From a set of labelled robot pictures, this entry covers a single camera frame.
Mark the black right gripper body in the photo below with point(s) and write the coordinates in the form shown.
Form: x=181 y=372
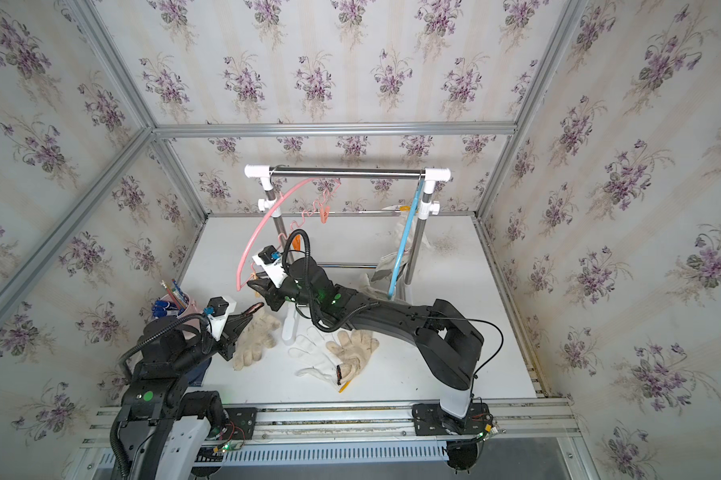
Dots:
x=290 y=291

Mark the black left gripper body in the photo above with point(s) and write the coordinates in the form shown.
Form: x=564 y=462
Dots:
x=225 y=346

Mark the white glove with grey strap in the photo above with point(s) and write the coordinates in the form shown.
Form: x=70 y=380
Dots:
x=378 y=289

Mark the pink wavy hanger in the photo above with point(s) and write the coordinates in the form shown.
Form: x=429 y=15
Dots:
x=272 y=209

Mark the blue wavy hanger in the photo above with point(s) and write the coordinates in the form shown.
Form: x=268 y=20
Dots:
x=398 y=259

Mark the beige knit glove red cuff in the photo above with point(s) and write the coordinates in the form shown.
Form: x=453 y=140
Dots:
x=259 y=335

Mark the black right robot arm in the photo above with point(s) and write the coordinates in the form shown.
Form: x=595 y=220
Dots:
x=346 y=324

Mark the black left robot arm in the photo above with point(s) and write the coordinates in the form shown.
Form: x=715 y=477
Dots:
x=164 y=429

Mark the pink pen cup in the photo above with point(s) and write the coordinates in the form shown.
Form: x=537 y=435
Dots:
x=167 y=306

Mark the blue book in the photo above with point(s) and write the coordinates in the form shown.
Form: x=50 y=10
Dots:
x=196 y=376

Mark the small circuit board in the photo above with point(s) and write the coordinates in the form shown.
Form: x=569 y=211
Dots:
x=217 y=454

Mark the white and steel drying rack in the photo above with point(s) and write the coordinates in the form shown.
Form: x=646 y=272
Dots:
x=363 y=236

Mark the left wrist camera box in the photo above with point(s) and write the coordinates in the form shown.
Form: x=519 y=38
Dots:
x=217 y=312

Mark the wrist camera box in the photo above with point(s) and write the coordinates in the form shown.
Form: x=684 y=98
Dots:
x=217 y=312
x=270 y=260

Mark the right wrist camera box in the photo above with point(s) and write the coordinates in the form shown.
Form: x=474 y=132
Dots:
x=270 y=260

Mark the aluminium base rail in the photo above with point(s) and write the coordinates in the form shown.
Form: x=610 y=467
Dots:
x=271 y=424

